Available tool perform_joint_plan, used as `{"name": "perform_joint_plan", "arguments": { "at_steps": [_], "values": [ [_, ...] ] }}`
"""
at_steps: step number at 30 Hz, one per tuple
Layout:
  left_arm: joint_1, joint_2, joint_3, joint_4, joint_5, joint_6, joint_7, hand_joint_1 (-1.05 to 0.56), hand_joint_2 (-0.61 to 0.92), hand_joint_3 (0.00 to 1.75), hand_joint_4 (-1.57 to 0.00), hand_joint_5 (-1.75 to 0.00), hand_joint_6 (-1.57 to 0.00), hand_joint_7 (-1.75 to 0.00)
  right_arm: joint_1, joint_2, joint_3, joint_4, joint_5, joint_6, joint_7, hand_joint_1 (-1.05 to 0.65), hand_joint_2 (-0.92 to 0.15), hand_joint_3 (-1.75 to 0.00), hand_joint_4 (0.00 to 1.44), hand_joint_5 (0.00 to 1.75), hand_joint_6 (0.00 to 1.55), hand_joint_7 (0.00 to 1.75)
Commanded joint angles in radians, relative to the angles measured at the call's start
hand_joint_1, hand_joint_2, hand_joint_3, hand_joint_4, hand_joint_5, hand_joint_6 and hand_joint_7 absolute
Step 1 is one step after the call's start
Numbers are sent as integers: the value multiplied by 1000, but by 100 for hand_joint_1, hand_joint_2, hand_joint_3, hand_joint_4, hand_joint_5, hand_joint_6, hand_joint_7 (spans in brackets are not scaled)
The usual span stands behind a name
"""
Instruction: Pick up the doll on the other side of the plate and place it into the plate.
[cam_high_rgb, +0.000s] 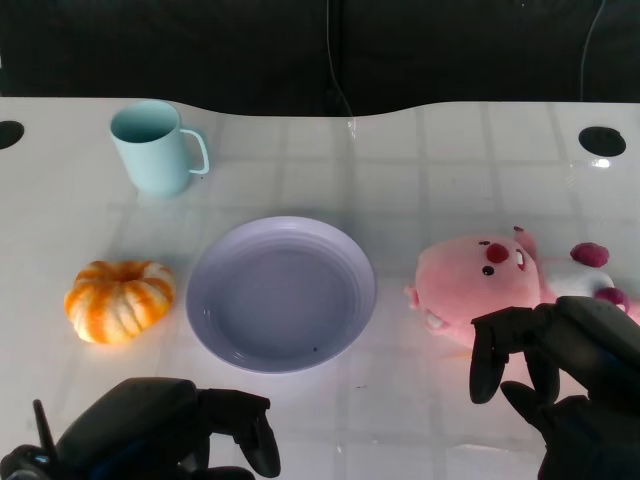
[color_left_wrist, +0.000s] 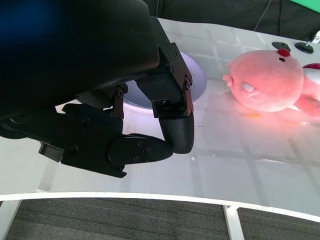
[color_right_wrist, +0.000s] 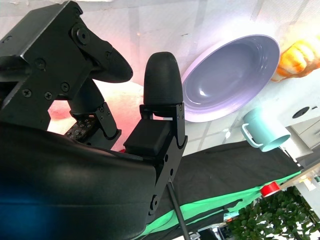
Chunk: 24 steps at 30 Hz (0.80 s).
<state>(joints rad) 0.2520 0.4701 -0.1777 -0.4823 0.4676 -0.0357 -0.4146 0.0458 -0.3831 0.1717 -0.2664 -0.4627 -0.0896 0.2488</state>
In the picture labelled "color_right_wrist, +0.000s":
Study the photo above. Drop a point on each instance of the green cloth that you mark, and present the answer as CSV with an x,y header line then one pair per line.
x,y
200,207

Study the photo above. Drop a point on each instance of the pink plush pig doll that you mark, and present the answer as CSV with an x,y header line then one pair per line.
x,y
122,100

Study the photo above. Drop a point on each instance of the orange white striped pumpkin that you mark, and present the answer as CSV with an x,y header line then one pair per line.
x,y
297,60

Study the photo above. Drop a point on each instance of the red tape roll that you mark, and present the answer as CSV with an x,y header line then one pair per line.
x,y
270,189

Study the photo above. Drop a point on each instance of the black table grommet hole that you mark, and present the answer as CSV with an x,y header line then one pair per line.
x,y
301,112

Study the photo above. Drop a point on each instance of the lavender round plate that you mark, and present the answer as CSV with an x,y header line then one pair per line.
x,y
225,75

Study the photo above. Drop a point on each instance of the light teal mug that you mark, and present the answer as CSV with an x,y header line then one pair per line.
x,y
265,130

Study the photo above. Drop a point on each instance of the green leafy plant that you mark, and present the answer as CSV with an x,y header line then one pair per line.
x,y
275,217

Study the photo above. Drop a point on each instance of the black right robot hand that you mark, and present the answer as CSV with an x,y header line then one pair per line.
x,y
75,180

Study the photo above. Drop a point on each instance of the black backdrop cloth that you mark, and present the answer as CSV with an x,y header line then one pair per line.
x,y
212,170

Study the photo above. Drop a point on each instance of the grey drawer cabinet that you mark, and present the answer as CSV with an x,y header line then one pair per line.
x,y
307,137

